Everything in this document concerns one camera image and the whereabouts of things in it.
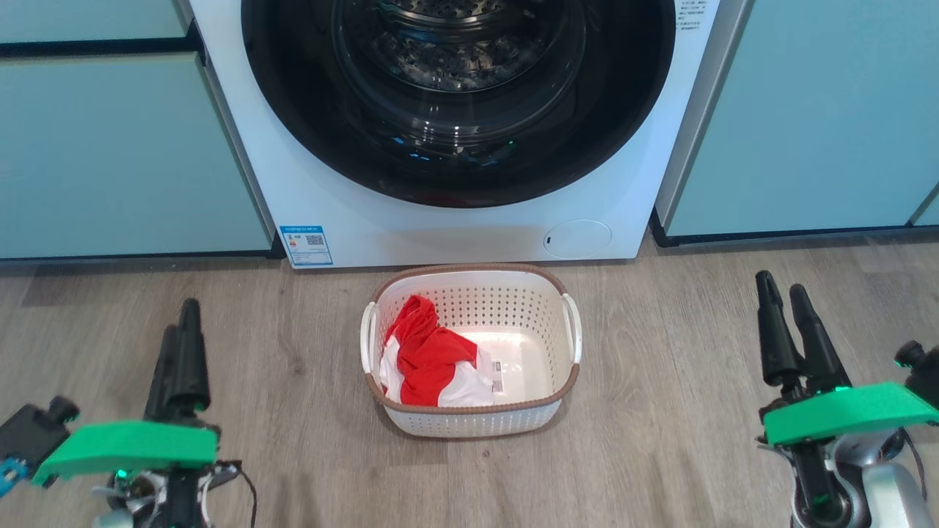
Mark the black round glass washer door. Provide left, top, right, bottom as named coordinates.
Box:
left=241, top=0, right=677, bottom=209

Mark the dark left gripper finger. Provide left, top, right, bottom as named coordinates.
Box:
left=170, top=297, right=212, bottom=413
left=145, top=325, right=178, bottom=422

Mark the white laundry basket brown rim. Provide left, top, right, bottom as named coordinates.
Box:
left=359, top=263, right=583, bottom=439

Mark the blue left camera connector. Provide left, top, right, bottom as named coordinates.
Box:
left=0, top=458, right=27, bottom=500

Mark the narrow pale green cabinet door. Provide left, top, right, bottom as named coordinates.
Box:
left=910, top=187, right=939, bottom=228

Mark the stainless steel washing machine drum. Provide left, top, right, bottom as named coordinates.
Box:
left=334, top=0, right=588, bottom=147

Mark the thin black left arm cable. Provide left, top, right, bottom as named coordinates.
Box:
left=214, top=460, right=258, bottom=528

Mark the white front-load washing machine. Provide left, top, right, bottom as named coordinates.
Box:
left=189, top=0, right=723, bottom=270

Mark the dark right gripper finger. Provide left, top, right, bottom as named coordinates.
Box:
left=789, top=284, right=852, bottom=394
left=756, top=270, right=805, bottom=389

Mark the small red garment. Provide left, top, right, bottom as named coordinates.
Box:
left=396, top=295, right=442, bottom=342

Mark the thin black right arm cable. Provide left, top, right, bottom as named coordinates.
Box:
left=899, top=429, right=929, bottom=508

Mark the red and white garment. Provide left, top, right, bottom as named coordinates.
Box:
left=379, top=323, right=507, bottom=408

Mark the round white filter cover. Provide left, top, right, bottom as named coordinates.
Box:
left=544, top=219, right=613, bottom=260

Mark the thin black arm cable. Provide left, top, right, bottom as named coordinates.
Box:
left=899, top=429, right=929, bottom=508
left=214, top=460, right=258, bottom=528

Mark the blue energy label sticker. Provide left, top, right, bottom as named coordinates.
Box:
left=279, top=225, right=334, bottom=267

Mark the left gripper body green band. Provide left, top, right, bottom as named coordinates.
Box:
left=31, top=419, right=243, bottom=514

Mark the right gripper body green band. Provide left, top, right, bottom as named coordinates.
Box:
left=757, top=381, right=939, bottom=528

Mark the printed instruction text label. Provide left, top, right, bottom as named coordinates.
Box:
left=676, top=0, right=706, bottom=34

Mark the pale green cabinet drawer front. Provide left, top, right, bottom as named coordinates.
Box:
left=0, top=0, right=195, bottom=45

